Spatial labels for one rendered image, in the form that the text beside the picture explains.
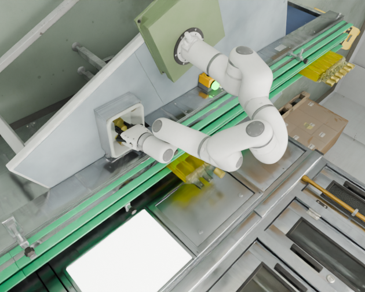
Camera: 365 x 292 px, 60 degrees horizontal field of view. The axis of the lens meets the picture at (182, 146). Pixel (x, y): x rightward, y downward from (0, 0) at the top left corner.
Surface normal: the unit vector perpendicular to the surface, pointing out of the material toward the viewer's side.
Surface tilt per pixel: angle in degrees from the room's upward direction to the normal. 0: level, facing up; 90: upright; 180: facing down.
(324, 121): 81
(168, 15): 4
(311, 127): 90
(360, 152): 90
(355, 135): 90
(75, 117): 0
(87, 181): 90
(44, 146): 0
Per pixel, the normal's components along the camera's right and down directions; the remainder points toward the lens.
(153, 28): 0.65, 0.59
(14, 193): 0.05, -0.67
